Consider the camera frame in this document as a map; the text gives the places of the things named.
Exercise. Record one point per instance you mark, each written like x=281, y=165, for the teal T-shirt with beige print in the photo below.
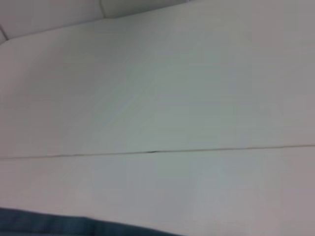
x=61, y=225

